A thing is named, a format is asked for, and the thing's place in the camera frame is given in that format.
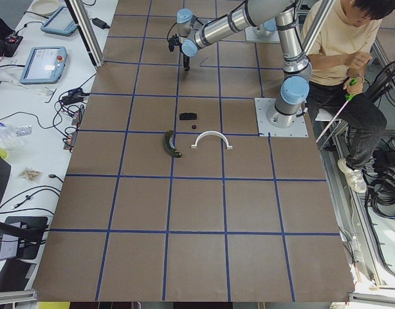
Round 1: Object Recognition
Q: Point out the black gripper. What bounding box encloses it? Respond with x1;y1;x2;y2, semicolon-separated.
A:
167;34;193;71

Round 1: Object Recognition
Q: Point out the black brake pad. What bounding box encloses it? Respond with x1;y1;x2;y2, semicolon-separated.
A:
179;113;198;121

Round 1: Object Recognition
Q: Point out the olive curved brake shoe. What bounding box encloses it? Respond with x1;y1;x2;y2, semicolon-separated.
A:
163;130;183;158

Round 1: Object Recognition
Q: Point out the black power adapter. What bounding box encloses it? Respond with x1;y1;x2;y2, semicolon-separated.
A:
91;17;110;30

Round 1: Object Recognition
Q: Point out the white curved plastic clamp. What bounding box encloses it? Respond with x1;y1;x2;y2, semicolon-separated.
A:
190;130;234;150

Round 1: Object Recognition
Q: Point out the far blue teach pendant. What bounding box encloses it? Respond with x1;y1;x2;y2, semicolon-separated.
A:
41;6;77;36

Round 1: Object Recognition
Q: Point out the blue teach pendant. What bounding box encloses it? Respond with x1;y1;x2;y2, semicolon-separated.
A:
20;46;68;85
41;6;77;36

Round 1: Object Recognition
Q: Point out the near blue teach pendant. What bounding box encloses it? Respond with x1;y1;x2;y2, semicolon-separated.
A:
20;46;68;85

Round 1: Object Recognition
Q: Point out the white round plate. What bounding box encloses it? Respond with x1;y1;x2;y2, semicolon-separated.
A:
31;0;61;16

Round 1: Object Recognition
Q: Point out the person in beige shirt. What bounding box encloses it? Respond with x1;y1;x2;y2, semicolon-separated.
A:
307;0;395;193

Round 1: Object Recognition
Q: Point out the clear plastic water bottle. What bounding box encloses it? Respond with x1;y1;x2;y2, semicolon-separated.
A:
0;122;24;150

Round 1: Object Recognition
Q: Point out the small bag of screws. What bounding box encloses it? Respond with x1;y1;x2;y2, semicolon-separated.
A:
17;167;43;182

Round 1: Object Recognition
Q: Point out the black monitor stand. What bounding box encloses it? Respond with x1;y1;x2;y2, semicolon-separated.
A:
0;216;49;260

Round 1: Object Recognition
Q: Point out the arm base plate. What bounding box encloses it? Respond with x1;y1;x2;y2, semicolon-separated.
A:
254;98;309;138
245;27;280;44

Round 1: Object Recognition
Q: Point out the aluminium frame post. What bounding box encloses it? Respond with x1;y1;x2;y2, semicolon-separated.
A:
64;0;104;68

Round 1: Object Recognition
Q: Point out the green handled grabber stick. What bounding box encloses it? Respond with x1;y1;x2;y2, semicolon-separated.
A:
315;77;357;144

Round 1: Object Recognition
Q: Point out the black cable bundle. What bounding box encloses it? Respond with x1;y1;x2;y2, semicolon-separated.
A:
364;147;395;223

